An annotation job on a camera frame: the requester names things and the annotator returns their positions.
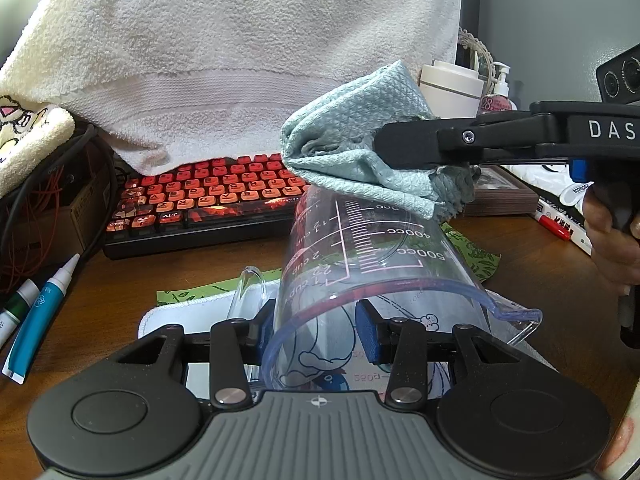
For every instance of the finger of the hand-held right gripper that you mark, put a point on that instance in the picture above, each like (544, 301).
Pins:
(410, 142)

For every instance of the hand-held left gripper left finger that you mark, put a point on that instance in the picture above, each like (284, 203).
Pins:
(230, 360)

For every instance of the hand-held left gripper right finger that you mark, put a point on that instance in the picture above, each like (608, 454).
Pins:
(367, 332)

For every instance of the grey blue cleaning cloth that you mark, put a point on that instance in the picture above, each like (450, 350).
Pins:
(360, 105)

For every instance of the clear plastic measuring cup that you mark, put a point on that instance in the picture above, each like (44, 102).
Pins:
(380, 260)

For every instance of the person's right hand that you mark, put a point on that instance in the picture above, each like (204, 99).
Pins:
(607, 250)

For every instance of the cartoon printed mouse pad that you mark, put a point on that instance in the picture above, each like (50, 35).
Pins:
(190, 312)

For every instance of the white cylindrical humidifier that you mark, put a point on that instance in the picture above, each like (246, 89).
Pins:
(450, 92)

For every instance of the green printed paper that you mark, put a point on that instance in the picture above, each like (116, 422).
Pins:
(200, 294)

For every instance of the white and black glove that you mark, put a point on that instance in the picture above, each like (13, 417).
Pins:
(550, 180)

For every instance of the white pump bottle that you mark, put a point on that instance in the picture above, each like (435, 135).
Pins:
(500, 102)

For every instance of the red marker pen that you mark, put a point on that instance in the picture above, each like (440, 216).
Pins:
(552, 225)

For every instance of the white printed box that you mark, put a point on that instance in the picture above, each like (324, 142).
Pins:
(577, 237)

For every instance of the red and black keyboard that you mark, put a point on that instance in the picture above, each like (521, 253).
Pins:
(200, 195)

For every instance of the blue and white tube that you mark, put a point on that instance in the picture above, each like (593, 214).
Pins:
(35, 320)

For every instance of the brown cardboard box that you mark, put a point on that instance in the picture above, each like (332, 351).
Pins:
(85, 210)

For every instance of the large white towel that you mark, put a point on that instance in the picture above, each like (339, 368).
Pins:
(225, 35)

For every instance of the green capped white tube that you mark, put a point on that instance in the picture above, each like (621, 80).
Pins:
(20, 300)

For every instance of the person's fuzzy white clothing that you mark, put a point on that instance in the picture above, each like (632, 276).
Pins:
(625, 420)

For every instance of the cartoon printed fluffy cloth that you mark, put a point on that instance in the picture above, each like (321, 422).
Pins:
(30, 150)

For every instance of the brown picture frame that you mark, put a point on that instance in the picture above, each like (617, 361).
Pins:
(505, 195)

